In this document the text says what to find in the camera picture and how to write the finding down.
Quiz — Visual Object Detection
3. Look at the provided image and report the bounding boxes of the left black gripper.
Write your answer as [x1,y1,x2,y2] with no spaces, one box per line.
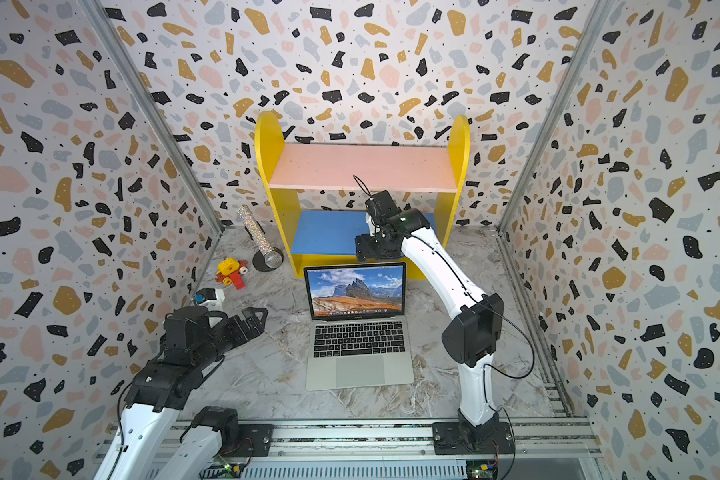
[193,305,268,372]

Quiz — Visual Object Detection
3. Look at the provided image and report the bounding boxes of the silver laptop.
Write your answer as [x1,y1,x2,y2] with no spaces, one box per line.
[304,262,414,391]

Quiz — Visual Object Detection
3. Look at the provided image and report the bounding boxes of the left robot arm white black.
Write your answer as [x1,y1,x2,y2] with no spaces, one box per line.
[96,305,274,479]

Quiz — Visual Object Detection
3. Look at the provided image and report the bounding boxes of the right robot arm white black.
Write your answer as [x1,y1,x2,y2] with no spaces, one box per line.
[355,209,504,444]

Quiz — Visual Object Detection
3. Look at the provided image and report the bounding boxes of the red yellow toy vehicle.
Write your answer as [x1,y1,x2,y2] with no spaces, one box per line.
[215,258,249,290]

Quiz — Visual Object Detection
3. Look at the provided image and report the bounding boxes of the glitter tube on black base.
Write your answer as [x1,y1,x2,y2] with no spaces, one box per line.
[237,206,284,272]

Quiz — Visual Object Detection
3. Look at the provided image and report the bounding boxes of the yellow shelf pink blue boards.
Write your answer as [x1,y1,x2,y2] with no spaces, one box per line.
[254,111,470,277]

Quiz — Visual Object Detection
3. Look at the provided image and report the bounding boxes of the left green circuit board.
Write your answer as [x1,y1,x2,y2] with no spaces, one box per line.
[198,457,243,480]

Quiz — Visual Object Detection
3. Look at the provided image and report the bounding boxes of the right circuit board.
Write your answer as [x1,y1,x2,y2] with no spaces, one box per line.
[465,461,498,480]

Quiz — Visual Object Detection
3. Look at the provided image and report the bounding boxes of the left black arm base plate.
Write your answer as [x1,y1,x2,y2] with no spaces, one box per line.
[219,423,274,458]

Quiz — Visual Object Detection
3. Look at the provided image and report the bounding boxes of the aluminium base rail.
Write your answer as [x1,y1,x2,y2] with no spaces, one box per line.
[143,418,609,479]

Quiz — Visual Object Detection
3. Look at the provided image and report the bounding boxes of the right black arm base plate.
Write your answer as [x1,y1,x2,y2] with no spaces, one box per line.
[432,422,515,456]

